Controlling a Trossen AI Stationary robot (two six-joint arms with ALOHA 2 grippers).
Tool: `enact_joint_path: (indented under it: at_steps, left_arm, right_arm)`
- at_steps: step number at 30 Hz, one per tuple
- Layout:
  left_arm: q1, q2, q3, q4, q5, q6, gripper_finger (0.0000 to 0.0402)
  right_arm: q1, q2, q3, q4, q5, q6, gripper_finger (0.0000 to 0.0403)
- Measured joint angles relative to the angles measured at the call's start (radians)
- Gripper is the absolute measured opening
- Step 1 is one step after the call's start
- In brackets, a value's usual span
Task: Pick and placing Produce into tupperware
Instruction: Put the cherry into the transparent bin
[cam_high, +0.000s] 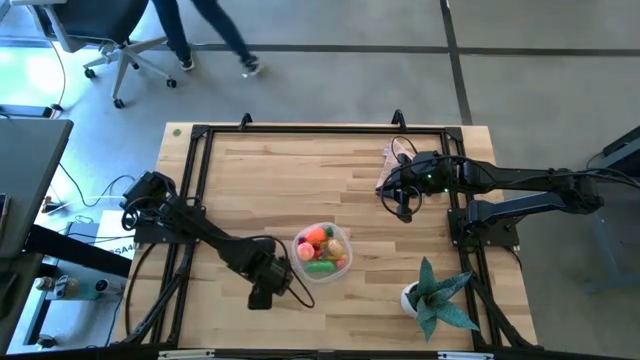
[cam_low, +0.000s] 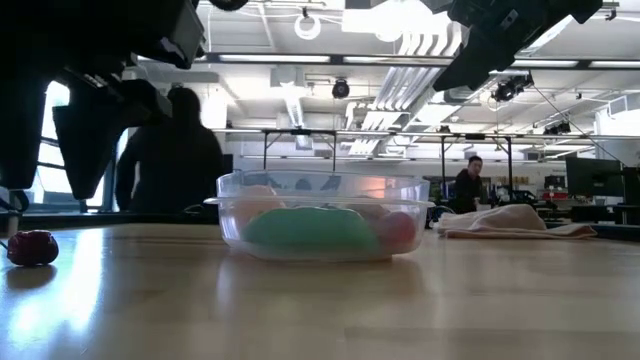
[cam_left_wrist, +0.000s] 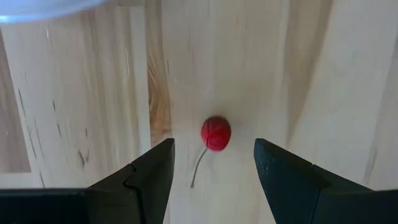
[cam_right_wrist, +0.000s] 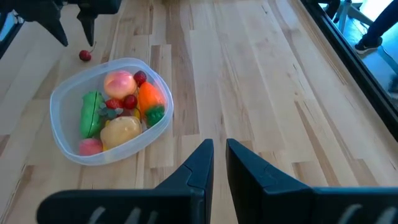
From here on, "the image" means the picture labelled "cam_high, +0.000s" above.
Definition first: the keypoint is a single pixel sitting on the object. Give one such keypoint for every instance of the green toy pea pod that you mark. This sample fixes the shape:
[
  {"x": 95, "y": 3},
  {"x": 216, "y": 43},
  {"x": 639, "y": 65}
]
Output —
[{"x": 320, "y": 267}]

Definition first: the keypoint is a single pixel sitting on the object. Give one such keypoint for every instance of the orange toy carrot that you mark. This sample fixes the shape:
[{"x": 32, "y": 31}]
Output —
[{"x": 316, "y": 235}]

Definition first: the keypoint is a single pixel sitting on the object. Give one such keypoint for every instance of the black office chair white base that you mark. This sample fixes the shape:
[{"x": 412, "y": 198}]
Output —
[{"x": 100, "y": 20}]

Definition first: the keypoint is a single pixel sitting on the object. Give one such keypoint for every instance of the silver metal plate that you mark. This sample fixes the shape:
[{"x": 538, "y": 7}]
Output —
[
  {"x": 185, "y": 354},
  {"x": 465, "y": 356}
]

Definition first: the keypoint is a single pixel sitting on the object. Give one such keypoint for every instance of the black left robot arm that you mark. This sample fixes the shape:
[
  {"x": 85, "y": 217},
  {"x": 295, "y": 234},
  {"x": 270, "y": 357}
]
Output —
[{"x": 210, "y": 235}]

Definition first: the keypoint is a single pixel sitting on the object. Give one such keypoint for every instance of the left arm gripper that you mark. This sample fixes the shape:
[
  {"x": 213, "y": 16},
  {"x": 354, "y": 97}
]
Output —
[{"x": 270, "y": 272}]

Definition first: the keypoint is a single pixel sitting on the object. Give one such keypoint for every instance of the blue metal stand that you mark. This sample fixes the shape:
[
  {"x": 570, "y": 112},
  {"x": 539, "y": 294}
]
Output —
[{"x": 607, "y": 250}]

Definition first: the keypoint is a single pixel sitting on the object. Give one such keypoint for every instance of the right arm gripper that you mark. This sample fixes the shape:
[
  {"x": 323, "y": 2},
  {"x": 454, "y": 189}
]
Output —
[{"x": 422, "y": 175}]

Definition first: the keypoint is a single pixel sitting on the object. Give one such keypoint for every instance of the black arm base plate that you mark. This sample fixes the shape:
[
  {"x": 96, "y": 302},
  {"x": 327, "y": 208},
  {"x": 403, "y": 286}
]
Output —
[
  {"x": 150, "y": 235},
  {"x": 500, "y": 235}
]

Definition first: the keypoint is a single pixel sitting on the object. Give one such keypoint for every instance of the yellow toy banana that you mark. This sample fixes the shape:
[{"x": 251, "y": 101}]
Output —
[{"x": 334, "y": 258}]

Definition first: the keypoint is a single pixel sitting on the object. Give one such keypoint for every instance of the grey desk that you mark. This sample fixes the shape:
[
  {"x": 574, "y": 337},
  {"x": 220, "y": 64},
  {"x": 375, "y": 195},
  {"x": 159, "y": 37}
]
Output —
[{"x": 30, "y": 175}]

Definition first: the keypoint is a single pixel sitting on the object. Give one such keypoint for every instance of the beige cloth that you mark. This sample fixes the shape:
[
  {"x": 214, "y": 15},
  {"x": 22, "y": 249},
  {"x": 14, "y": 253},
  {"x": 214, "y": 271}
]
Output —
[{"x": 387, "y": 160}]

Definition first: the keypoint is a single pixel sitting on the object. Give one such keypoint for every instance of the snake plant in white pot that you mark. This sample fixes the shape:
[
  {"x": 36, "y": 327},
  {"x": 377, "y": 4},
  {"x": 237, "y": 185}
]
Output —
[{"x": 430, "y": 300}]

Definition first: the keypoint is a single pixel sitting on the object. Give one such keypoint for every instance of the small brown bottle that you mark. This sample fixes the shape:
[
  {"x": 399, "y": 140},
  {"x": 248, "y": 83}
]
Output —
[{"x": 42, "y": 283}]

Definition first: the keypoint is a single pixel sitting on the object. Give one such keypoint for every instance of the clear plastic tupperware container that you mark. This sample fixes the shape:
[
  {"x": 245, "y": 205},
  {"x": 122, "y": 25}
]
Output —
[{"x": 342, "y": 234}]

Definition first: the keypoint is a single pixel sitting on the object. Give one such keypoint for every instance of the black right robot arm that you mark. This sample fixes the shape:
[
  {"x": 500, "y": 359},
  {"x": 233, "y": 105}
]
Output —
[{"x": 520, "y": 175}]

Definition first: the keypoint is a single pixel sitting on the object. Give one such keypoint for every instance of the person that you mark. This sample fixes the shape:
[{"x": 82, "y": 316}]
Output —
[{"x": 175, "y": 35}]

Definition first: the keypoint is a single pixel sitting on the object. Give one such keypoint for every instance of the white paper sheet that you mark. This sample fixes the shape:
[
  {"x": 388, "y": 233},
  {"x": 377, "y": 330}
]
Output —
[{"x": 112, "y": 230}]

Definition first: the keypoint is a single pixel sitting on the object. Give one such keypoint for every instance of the pink toy peach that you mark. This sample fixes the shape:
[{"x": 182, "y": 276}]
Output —
[{"x": 305, "y": 251}]

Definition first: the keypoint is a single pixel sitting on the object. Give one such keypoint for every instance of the red toy strawberry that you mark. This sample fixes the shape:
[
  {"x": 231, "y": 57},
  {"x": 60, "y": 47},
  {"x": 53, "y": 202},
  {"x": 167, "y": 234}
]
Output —
[{"x": 317, "y": 250}]

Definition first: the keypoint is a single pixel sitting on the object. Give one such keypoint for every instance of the white round device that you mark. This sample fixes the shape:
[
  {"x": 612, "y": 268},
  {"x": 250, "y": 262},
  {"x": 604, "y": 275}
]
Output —
[{"x": 102, "y": 286}]

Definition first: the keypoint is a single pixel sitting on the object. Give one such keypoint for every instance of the black aluminium table frame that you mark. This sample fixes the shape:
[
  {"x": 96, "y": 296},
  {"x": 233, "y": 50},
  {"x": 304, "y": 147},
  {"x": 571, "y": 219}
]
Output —
[{"x": 350, "y": 130}]

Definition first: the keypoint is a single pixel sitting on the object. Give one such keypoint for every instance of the tan toy potato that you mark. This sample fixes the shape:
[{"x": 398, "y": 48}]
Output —
[{"x": 336, "y": 248}]

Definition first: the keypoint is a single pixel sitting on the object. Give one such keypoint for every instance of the black power strip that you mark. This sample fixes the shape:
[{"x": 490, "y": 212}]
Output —
[{"x": 25, "y": 111}]

